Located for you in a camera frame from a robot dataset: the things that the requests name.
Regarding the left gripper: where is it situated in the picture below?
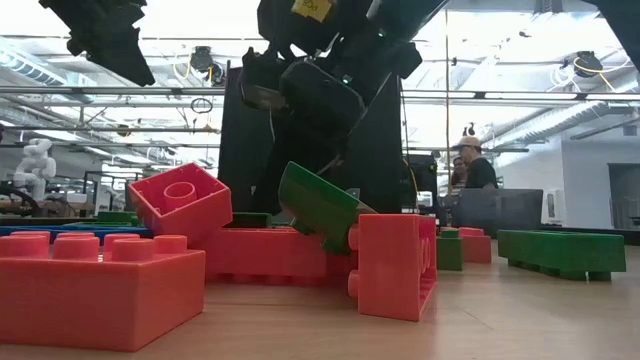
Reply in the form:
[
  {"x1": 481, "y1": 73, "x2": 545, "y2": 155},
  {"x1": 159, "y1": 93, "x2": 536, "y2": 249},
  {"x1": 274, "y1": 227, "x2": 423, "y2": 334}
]
[{"x1": 38, "y1": 0, "x2": 157, "y2": 88}]

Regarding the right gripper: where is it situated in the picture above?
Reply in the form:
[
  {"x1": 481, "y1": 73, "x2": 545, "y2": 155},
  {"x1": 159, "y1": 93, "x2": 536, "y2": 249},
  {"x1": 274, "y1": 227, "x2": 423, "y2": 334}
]
[{"x1": 257, "y1": 0, "x2": 424, "y2": 145}]

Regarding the green long building block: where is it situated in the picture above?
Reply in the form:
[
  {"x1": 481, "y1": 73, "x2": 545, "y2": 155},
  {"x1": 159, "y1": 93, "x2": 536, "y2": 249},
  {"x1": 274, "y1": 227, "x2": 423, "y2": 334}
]
[
  {"x1": 496, "y1": 229, "x2": 628, "y2": 283},
  {"x1": 277, "y1": 160, "x2": 380, "y2": 257},
  {"x1": 64, "y1": 210, "x2": 142, "y2": 228}
]

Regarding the orange long building block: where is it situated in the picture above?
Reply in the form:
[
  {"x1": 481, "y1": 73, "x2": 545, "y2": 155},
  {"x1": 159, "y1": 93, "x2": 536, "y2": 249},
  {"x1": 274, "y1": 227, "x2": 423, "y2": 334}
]
[
  {"x1": 347, "y1": 213, "x2": 440, "y2": 323},
  {"x1": 202, "y1": 226, "x2": 359, "y2": 287},
  {"x1": 457, "y1": 226, "x2": 493, "y2": 265},
  {"x1": 0, "y1": 230, "x2": 207, "y2": 353}
]

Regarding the green small building block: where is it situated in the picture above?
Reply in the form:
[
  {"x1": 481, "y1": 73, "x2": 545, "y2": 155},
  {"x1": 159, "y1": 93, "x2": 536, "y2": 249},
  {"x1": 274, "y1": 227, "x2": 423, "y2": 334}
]
[{"x1": 435, "y1": 227, "x2": 465, "y2": 273}]

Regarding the black equipment cart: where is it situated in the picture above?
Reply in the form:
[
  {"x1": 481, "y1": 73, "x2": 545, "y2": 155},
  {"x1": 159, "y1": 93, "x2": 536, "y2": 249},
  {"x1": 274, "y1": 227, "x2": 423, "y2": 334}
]
[{"x1": 402, "y1": 153, "x2": 440, "y2": 214}]

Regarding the person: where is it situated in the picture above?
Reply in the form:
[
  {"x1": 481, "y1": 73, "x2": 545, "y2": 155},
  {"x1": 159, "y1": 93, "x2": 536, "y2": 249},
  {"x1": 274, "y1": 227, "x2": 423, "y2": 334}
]
[
  {"x1": 448, "y1": 155, "x2": 469, "y2": 197},
  {"x1": 451, "y1": 135, "x2": 500, "y2": 191}
]

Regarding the orange small building block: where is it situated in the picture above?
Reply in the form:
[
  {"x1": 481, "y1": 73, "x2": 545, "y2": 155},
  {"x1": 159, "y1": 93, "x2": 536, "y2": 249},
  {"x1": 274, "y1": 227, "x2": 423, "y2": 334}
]
[{"x1": 126, "y1": 161, "x2": 235, "y2": 247}]

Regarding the blue long building block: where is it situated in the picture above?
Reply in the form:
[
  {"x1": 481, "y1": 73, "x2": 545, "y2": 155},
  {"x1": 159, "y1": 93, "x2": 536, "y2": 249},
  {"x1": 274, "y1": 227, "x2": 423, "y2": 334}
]
[{"x1": 0, "y1": 225, "x2": 155, "y2": 239}]

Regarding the white appliance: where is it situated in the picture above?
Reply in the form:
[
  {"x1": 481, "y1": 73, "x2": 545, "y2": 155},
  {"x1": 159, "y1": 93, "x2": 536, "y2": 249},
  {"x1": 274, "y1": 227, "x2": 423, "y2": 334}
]
[{"x1": 544, "y1": 188, "x2": 565, "y2": 225}]

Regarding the hanging black cable loop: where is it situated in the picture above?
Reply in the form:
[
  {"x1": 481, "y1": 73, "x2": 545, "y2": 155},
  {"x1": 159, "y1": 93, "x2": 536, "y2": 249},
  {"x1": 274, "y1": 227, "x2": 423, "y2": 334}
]
[{"x1": 190, "y1": 96, "x2": 215, "y2": 115}]

